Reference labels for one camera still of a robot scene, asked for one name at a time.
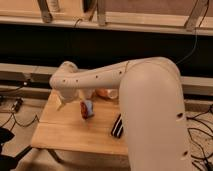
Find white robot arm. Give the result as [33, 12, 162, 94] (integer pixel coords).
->
[50, 57, 192, 171]

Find orange bowl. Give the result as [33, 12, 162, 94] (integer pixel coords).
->
[96, 89, 109, 99]

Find white bottle in bowl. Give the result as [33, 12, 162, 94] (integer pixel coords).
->
[107, 89, 118, 99]

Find translucent plastic cup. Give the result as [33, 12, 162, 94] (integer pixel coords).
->
[79, 89, 93, 100]

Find black white striped block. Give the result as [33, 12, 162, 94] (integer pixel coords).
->
[111, 115, 123, 138]

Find black power adapter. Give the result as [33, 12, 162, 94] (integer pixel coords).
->
[11, 98, 23, 113]

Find black object bottom left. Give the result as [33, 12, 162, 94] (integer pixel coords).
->
[0, 127, 34, 171]

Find black hanging cable centre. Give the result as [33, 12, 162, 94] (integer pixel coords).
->
[71, 3, 98, 63]

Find black hanging cable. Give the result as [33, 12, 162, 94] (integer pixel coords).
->
[71, 3, 98, 63]
[175, 0, 212, 66]

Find metal table leg frame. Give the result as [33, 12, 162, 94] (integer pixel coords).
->
[47, 149, 65, 164]

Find black cable left floor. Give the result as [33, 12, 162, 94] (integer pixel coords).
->
[0, 111, 41, 129]

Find black hanging cable right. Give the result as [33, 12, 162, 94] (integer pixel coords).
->
[175, 0, 212, 66]

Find black cable loops right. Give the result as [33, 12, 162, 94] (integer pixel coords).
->
[185, 103, 213, 171]

